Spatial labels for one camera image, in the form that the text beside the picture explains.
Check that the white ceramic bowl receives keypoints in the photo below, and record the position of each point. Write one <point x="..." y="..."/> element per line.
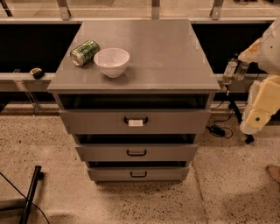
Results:
<point x="112" y="62"/>

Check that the grey bottom drawer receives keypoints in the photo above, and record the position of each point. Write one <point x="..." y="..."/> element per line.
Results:
<point x="138" y="174"/>

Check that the grey top drawer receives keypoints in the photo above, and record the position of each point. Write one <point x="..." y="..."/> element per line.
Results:
<point x="135" y="121"/>

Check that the grey drawer cabinet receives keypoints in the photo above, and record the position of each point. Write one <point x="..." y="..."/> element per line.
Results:
<point x="167" y="69"/>

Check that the clear water bottle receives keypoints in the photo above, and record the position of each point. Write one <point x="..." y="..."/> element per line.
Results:
<point x="230" y="69"/>
<point x="241" y="70"/>

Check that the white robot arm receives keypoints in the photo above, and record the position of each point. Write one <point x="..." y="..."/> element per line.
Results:
<point x="269" y="50"/>

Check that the clear water bottle right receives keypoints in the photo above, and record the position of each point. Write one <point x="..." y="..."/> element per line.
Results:
<point x="241" y="70"/>

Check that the green soda can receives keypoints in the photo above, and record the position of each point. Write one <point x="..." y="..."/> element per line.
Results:
<point x="83" y="53"/>

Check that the grey drawer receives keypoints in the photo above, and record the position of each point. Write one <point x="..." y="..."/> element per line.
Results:
<point x="138" y="174"/>
<point x="135" y="121"/>
<point x="137" y="152"/>

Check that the grey middle drawer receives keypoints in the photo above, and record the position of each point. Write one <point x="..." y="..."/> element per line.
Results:
<point x="137" y="152"/>

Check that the black tripod leg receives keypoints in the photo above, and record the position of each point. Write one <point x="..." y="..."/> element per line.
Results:
<point x="37" y="175"/>

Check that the brown shoe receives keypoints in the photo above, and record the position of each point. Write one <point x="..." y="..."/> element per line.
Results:
<point x="274" y="172"/>

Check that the clear water bottle left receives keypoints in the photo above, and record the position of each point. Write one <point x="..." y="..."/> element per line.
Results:
<point x="230" y="69"/>

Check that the small black yellow object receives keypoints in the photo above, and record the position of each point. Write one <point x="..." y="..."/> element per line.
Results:
<point x="37" y="73"/>

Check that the black stand right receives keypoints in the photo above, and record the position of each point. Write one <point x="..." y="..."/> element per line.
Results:
<point x="232" y="105"/>

